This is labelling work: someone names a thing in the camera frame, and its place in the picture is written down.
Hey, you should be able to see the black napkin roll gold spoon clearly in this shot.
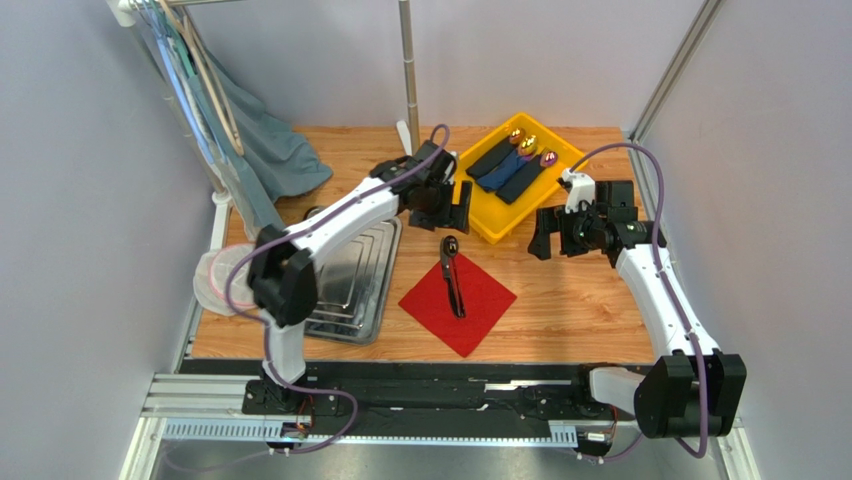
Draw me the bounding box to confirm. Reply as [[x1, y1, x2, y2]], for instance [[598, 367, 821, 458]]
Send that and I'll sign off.
[[466, 128, 526, 179]]

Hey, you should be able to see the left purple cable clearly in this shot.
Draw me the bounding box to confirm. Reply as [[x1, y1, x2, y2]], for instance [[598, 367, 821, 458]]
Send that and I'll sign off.
[[222, 123, 453, 457]]

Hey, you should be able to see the white clothes rack post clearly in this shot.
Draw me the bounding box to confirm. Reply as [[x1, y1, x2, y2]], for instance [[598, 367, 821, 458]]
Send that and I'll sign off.
[[107, 1, 231, 206]]

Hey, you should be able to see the yellow plastic bin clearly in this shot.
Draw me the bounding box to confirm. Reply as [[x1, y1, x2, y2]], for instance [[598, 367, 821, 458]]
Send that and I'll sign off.
[[455, 113, 583, 245]]

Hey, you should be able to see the red paper napkin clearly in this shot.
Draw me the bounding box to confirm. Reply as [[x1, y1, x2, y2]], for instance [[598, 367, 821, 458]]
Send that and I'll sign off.
[[399, 254, 517, 357]]

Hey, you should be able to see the grey-blue hanging cloth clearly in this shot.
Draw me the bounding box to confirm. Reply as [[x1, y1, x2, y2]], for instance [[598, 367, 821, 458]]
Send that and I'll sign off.
[[149, 6, 334, 244]]

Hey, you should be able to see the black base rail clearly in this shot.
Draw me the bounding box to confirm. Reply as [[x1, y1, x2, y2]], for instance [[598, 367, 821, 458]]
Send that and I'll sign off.
[[179, 359, 633, 439]]

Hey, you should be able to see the purple cable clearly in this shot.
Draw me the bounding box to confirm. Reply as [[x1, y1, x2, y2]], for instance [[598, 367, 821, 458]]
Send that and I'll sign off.
[[565, 142, 711, 464], [222, 123, 453, 457]]

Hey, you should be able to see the blue napkin roll gold spoon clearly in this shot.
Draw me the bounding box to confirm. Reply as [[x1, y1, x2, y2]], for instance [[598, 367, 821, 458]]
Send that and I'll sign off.
[[476, 135, 538, 192]]

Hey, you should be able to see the black knife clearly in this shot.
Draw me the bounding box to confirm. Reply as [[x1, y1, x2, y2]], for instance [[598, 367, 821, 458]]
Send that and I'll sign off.
[[445, 266, 466, 319]]

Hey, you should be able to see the wooden clothes hanger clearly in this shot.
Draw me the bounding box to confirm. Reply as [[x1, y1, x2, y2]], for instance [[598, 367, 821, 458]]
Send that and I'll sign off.
[[158, 0, 244, 156]]

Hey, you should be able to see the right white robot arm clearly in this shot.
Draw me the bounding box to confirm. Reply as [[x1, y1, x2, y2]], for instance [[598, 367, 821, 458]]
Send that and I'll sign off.
[[528, 173, 747, 439]]

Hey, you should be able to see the metal pole white base stand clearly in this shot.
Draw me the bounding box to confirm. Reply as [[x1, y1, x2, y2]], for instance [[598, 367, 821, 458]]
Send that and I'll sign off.
[[396, 0, 420, 154]]

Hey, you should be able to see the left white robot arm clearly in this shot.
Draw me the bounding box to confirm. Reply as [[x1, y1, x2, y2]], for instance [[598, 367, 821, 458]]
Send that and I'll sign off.
[[246, 146, 473, 396]]

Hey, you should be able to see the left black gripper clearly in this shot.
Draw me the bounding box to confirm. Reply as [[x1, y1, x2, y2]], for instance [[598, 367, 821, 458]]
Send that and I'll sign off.
[[410, 180, 473, 236]]

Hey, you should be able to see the aluminium frame post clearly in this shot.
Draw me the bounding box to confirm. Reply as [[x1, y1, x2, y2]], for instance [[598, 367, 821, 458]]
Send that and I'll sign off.
[[628, 0, 725, 143]]

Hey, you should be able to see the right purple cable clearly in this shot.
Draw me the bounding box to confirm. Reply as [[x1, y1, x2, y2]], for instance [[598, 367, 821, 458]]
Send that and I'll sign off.
[[565, 142, 711, 464]]

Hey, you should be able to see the metal tray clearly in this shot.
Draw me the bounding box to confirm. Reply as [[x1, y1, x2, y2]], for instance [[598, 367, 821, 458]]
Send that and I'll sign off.
[[305, 218, 402, 346]]

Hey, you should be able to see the white pink mesh cover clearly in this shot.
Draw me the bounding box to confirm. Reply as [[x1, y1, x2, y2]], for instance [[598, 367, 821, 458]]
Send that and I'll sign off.
[[193, 243, 256, 316]]

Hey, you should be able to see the black napkin roll purple spoon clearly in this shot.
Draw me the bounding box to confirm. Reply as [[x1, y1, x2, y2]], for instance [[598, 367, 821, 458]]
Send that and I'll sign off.
[[496, 149, 559, 205]]

